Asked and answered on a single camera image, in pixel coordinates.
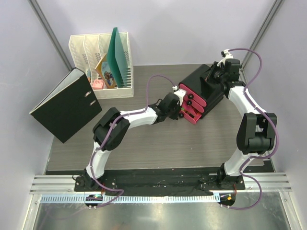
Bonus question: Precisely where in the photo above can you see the black ring binder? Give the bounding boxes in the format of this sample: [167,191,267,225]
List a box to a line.
[30,68,102,143]

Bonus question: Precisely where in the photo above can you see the black drawer organizer box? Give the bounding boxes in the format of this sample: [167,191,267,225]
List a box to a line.
[179,64,224,119]

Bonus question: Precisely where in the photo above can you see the white slotted cable duct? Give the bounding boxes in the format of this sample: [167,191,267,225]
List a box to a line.
[40,193,220,204]

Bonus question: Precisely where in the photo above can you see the aluminium rail frame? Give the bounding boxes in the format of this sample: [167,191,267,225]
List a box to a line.
[23,168,302,230]

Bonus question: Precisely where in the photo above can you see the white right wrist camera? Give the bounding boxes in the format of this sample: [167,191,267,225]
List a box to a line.
[221,49,234,62]

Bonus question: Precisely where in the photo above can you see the pink drawer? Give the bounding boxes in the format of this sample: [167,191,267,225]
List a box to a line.
[179,83,207,107]
[182,100,204,113]
[180,106,202,124]

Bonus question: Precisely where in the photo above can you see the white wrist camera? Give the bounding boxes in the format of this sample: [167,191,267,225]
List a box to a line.
[172,86,187,106]
[221,49,234,62]

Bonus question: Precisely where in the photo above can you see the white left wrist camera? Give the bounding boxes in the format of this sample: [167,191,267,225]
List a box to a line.
[172,86,187,106]

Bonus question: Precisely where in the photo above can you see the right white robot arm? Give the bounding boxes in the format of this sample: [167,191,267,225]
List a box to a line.
[205,54,277,189]

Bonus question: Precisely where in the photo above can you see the green lip balm tube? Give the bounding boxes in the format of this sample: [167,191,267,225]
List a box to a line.
[182,109,192,115]

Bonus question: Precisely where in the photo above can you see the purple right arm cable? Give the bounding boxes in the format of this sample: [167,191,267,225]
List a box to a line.
[222,47,281,209]

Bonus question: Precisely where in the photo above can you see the colourful picture booklet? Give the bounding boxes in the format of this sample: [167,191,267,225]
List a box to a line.
[95,53,117,89]

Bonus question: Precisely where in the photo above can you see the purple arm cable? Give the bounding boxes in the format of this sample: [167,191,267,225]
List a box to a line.
[222,47,281,209]
[90,75,177,208]

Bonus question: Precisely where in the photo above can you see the white magazine file rack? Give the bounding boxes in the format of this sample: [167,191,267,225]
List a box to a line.
[69,32,134,99]

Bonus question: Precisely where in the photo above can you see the pink sticky note pad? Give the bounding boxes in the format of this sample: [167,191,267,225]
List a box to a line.
[92,79,104,90]

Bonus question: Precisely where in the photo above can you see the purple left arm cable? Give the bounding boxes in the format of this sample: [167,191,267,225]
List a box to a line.
[90,75,177,208]

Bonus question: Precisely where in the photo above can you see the green plastic folder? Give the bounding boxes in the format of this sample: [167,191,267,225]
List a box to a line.
[107,27,128,88]

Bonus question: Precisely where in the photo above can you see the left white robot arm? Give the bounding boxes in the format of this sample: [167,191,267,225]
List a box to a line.
[83,89,186,191]

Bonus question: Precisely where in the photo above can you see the pink top drawer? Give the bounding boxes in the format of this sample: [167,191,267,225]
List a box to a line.
[179,83,207,107]

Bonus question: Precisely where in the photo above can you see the pink bottom drawer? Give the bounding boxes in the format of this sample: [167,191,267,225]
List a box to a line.
[180,106,202,124]

